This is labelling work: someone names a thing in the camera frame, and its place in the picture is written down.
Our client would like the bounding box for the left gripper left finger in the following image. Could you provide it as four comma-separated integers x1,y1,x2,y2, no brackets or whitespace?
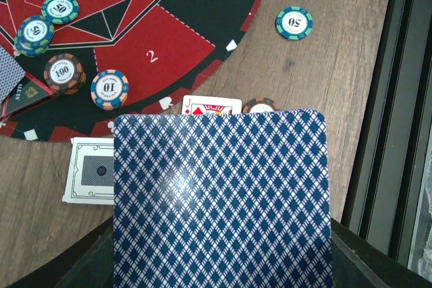
7,217,113,287

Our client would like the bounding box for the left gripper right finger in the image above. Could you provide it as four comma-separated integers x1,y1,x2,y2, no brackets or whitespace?
331,219,431,288

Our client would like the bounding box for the grey playing card deck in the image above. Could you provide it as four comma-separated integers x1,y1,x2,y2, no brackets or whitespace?
113,109,333,287

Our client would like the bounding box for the blue white ten chip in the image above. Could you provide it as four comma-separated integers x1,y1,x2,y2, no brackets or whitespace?
90,69,129,111

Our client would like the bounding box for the triangular black dealer button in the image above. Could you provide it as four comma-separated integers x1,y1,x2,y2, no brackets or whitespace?
1,73,56,118

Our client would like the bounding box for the red black chip stack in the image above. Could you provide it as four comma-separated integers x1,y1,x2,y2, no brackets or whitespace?
242,97,280,113

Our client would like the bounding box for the face-up queen playing card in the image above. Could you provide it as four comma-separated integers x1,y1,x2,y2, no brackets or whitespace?
182,95,242,115

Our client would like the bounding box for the red black hundred chip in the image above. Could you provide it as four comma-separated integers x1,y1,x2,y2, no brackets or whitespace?
43,53,86,95

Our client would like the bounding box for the face-down blue playing card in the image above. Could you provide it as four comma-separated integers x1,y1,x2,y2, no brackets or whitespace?
0,47,26,102

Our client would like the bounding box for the green blue chip stack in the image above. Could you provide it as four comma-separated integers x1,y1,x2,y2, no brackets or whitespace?
275,6,313,40

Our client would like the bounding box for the white card box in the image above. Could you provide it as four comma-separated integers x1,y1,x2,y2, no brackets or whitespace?
62,137,114,205

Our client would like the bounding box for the round red black poker mat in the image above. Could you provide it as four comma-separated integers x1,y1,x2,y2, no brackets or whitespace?
1,0,262,142

